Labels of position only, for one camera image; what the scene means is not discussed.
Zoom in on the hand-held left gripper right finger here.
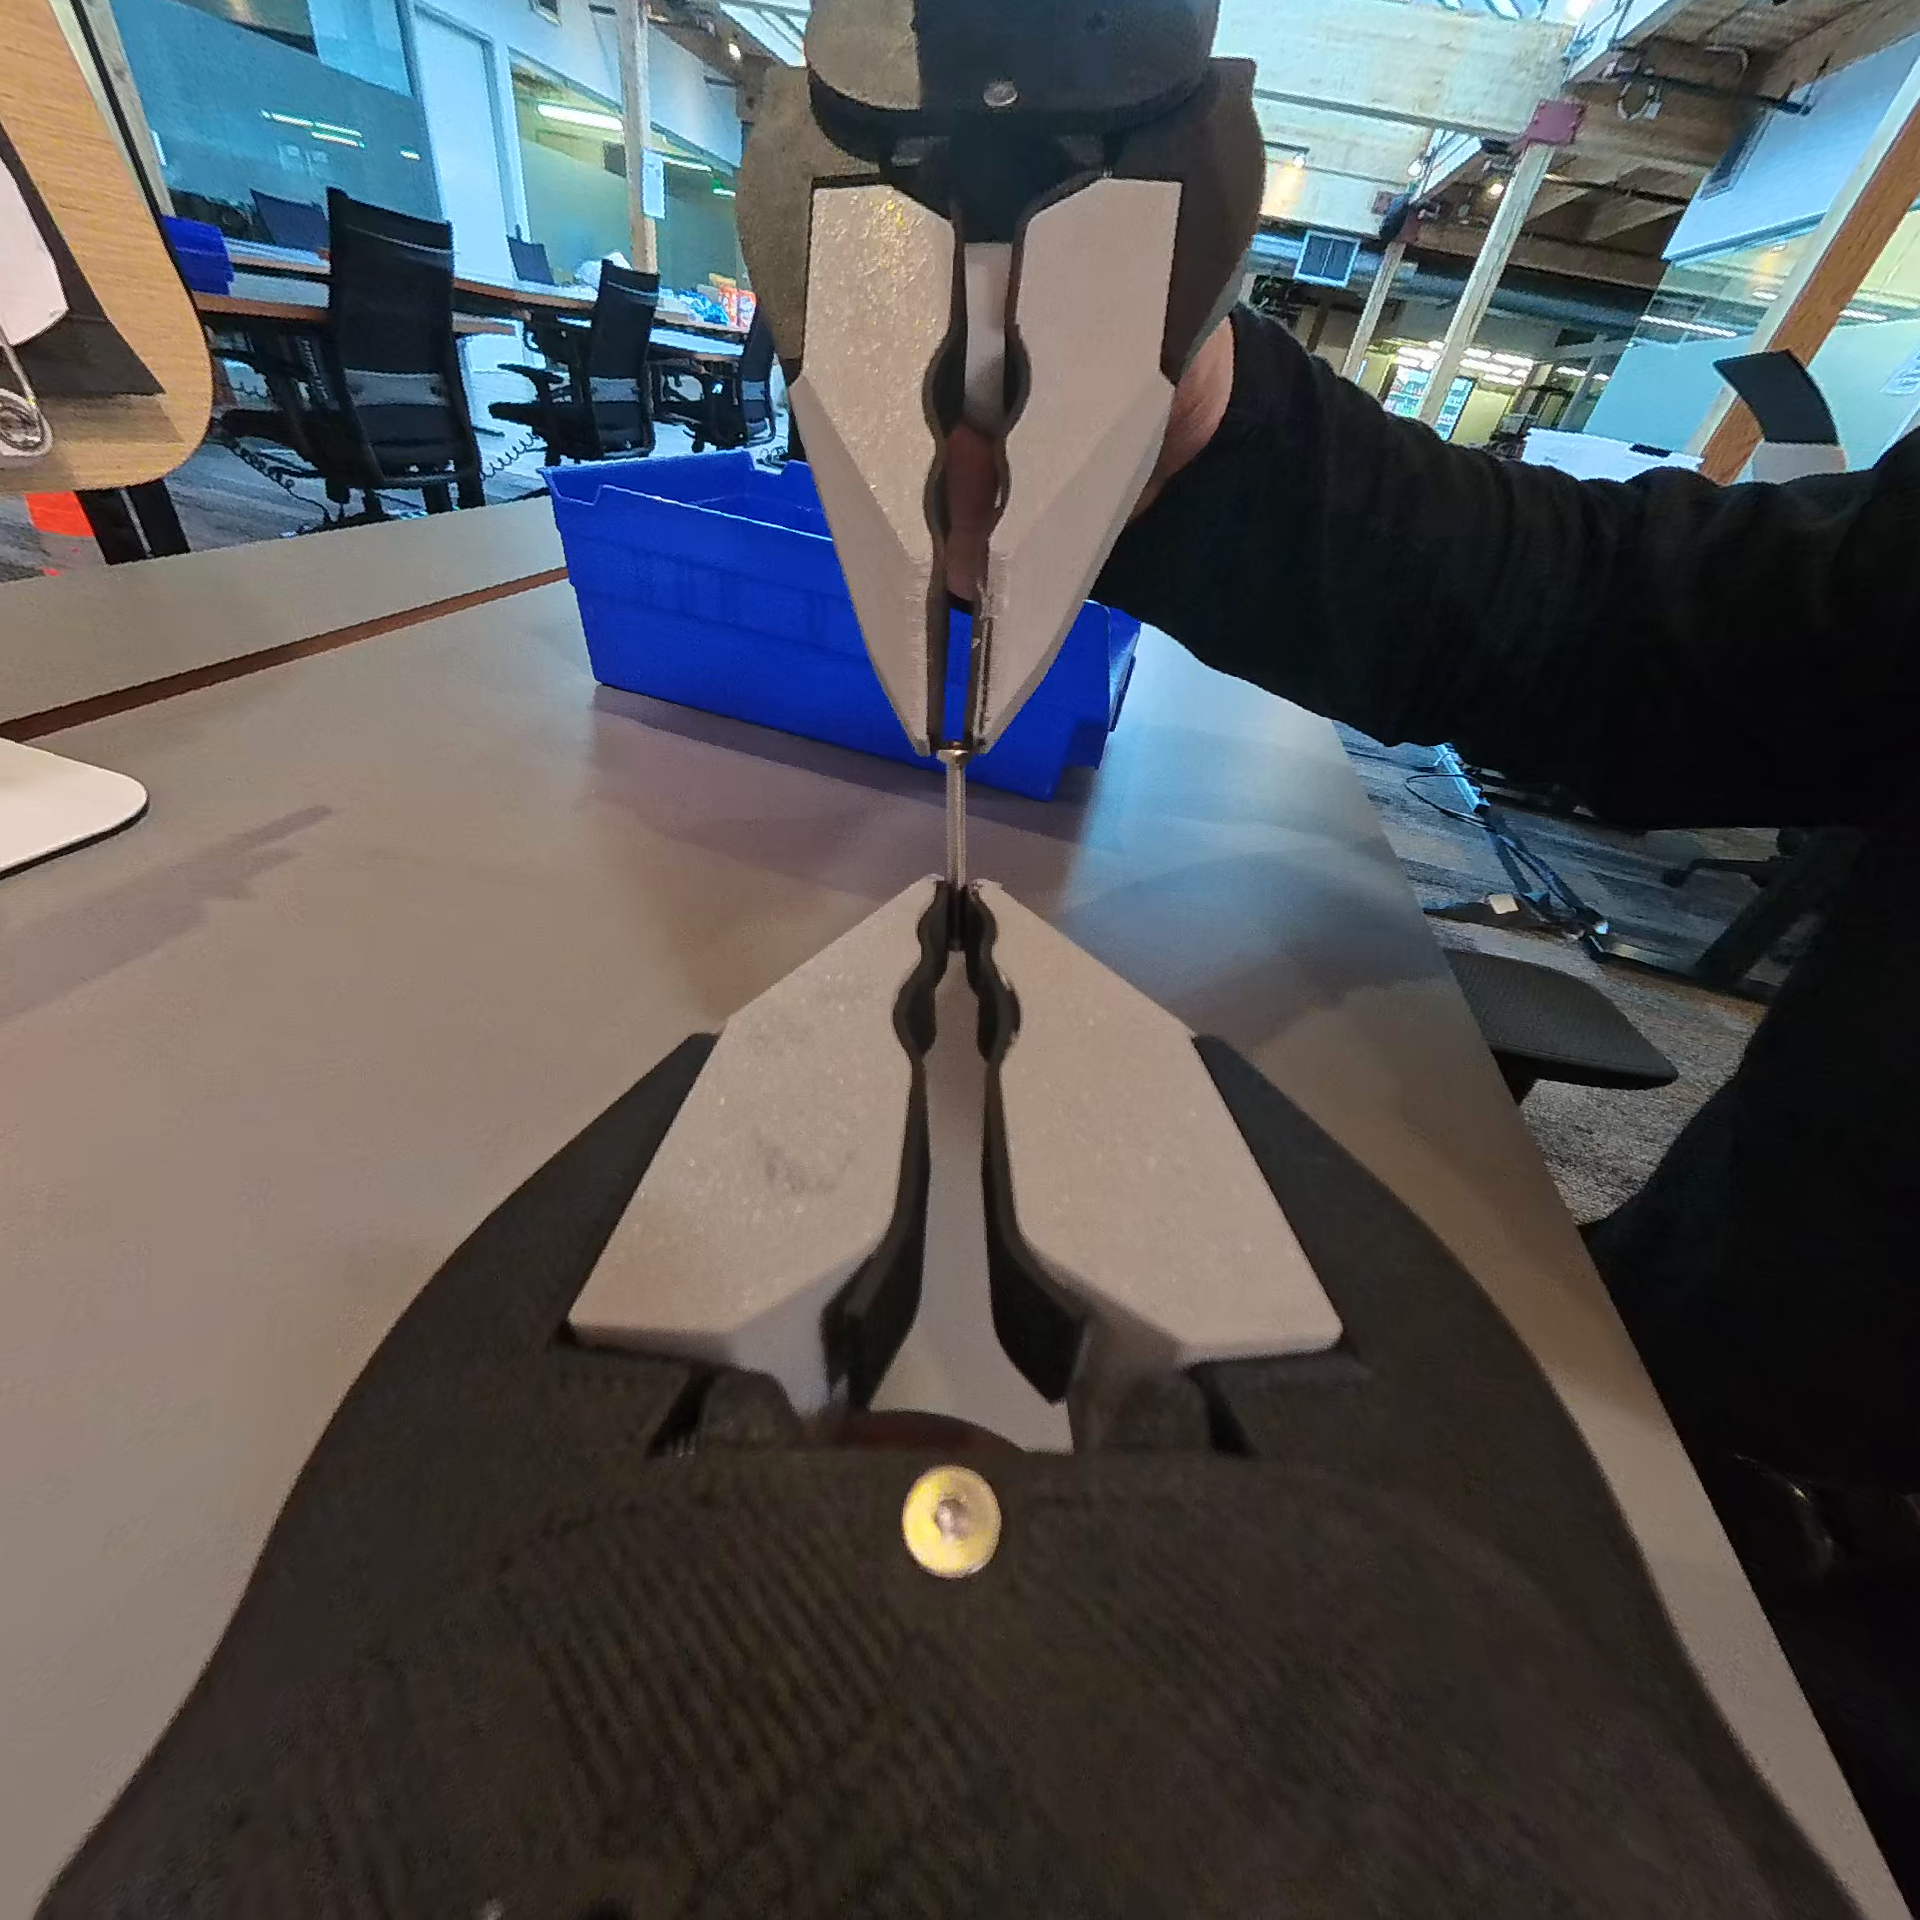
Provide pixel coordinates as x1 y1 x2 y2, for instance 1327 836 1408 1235
960 881 1342 1453

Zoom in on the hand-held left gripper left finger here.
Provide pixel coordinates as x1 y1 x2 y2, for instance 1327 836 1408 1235
569 877 961 1419

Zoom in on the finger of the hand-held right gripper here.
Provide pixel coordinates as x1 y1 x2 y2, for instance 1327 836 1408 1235
785 183 964 756
961 177 1189 753

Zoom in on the silver bolt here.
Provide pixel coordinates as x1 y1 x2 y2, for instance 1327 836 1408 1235
938 576 980 890

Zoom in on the person's right forearm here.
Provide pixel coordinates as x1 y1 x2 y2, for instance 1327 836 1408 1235
1093 306 1920 835

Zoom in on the person's right hand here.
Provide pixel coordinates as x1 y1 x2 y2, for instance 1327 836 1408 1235
1124 315 1239 521

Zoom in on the black office chair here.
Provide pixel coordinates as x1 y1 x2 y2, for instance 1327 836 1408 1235
655 306 783 458
492 258 662 471
320 188 492 521

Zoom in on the blue object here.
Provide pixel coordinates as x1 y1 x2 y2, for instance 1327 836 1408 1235
540 450 1143 800

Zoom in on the long office desk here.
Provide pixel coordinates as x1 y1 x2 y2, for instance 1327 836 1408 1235
192 248 751 361

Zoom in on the wooden column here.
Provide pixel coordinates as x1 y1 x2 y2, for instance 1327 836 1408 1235
1458 105 1556 395
1697 89 1920 485

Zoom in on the black chair armrest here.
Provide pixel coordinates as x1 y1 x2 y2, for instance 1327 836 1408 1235
1442 944 1679 1106

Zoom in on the white and black chair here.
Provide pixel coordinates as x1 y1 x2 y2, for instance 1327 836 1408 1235
1711 351 1844 488

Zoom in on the black desk leg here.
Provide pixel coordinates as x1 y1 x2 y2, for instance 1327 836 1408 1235
1591 825 1865 1001

